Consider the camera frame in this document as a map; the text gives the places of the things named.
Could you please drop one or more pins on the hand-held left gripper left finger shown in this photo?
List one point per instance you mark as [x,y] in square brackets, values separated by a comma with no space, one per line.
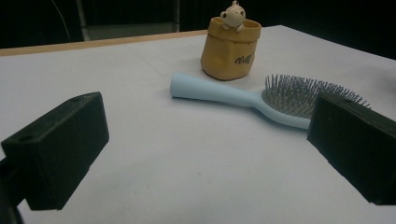
[59,146]

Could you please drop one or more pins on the light blue hairbrush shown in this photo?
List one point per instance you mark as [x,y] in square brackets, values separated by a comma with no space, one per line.
[211,90]

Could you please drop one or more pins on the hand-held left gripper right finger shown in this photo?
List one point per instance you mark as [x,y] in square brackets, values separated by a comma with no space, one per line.
[358,149]

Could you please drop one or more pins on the yellow holder with bear figure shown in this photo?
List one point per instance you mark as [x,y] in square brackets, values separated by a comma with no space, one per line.
[224,53]

